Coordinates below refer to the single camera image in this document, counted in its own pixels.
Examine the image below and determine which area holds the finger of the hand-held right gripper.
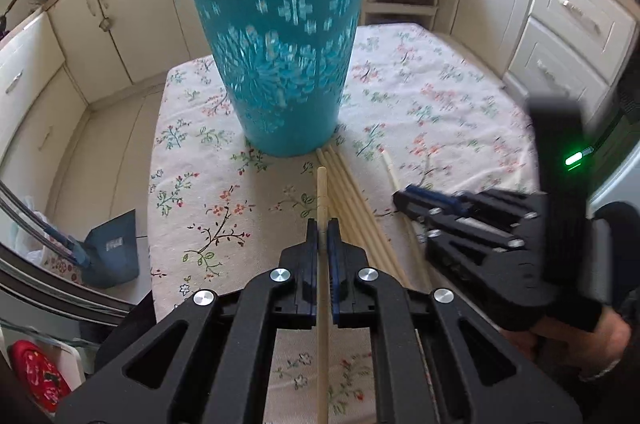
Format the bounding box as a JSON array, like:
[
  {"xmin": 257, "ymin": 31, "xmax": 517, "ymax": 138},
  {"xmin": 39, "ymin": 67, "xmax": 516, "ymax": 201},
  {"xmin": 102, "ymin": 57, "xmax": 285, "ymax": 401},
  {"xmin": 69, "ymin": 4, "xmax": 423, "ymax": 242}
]
[
  {"xmin": 392, "ymin": 185, "xmax": 546, "ymax": 233},
  {"xmin": 425, "ymin": 216, "xmax": 544, "ymax": 330}
]

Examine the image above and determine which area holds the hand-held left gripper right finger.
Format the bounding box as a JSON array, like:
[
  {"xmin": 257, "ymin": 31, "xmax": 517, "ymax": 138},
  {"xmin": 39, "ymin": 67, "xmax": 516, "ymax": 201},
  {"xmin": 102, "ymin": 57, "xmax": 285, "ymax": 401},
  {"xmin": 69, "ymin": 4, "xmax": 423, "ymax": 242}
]
[{"xmin": 327, "ymin": 219, "xmax": 583, "ymax": 424}]

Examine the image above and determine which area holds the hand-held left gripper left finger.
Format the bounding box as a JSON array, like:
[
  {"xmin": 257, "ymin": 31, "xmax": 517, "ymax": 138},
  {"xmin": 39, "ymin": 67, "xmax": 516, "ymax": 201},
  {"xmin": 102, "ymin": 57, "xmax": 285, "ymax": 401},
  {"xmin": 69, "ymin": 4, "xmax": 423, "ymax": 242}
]
[{"xmin": 52, "ymin": 219, "xmax": 321, "ymax": 424}]

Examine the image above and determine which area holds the teal perforated plastic basket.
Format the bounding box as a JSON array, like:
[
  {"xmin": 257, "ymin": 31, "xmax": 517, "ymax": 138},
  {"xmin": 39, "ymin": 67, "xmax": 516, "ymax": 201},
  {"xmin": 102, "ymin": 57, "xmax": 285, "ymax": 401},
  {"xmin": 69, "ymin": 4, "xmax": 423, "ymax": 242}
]
[{"xmin": 188, "ymin": 0, "xmax": 370, "ymax": 158}]

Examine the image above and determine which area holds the person's right hand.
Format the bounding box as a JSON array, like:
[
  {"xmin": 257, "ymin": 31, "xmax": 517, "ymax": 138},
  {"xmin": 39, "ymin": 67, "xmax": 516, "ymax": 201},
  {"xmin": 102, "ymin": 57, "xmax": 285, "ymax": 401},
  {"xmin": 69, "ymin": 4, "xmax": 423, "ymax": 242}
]
[{"xmin": 515, "ymin": 309, "xmax": 632, "ymax": 380}]

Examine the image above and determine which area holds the floral tablecloth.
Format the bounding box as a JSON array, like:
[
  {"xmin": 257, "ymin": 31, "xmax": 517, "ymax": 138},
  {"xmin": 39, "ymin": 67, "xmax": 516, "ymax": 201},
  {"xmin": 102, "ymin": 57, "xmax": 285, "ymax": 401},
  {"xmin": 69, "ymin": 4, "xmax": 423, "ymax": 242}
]
[{"xmin": 147, "ymin": 22, "xmax": 546, "ymax": 424}]

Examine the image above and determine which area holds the cream drawer cabinet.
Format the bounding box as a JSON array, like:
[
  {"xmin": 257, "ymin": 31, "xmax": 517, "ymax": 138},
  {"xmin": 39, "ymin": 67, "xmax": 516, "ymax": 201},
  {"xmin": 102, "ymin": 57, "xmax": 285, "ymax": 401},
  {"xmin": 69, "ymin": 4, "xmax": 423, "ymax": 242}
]
[{"xmin": 435, "ymin": 0, "xmax": 633, "ymax": 117}]

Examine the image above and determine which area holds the blue dustpan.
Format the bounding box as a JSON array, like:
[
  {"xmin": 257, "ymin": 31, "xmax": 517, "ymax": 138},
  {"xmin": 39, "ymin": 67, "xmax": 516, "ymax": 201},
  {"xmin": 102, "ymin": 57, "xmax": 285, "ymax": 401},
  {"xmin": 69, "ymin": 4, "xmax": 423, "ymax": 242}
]
[{"xmin": 82, "ymin": 210, "xmax": 140, "ymax": 289}]

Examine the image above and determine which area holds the clear plastic bag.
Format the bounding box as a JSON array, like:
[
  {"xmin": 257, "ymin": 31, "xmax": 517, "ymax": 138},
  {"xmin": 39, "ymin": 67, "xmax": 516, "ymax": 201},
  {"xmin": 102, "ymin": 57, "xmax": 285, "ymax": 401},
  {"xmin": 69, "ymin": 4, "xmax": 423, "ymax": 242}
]
[{"xmin": 9, "ymin": 196, "xmax": 51, "ymax": 265}]

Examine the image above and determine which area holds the red patterned cloth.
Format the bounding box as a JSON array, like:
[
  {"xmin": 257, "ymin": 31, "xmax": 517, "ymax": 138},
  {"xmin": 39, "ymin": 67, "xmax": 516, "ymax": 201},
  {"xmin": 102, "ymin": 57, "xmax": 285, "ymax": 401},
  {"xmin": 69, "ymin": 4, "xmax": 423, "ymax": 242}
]
[{"xmin": 10, "ymin": 339, "xmax": 72, "ymax": 416}]

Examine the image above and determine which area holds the black frying pan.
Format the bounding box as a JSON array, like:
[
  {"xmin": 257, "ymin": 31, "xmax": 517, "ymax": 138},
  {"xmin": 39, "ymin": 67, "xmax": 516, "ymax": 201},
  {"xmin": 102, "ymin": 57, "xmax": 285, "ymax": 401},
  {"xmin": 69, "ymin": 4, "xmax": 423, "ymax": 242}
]
[{"xmin": 0, "ymin": 0, "xmax": 27, "ymax": 40}]

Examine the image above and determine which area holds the silver bracelet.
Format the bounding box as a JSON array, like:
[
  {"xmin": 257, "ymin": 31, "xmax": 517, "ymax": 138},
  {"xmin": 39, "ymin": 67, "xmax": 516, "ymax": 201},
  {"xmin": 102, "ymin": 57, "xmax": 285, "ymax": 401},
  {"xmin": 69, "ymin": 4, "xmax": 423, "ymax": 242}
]
[{"xmin": 579, "ymin": 361, "xmax": 624, "ymax": 383}]

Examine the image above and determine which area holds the blue handled broom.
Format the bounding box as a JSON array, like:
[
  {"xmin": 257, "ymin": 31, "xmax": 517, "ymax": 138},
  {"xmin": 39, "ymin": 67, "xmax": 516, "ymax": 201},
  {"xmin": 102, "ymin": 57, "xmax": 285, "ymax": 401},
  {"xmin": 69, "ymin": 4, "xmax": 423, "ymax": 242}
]
[{"xmin": 0, "ymin": 181, "xmax": 93, "ymax": 267}]

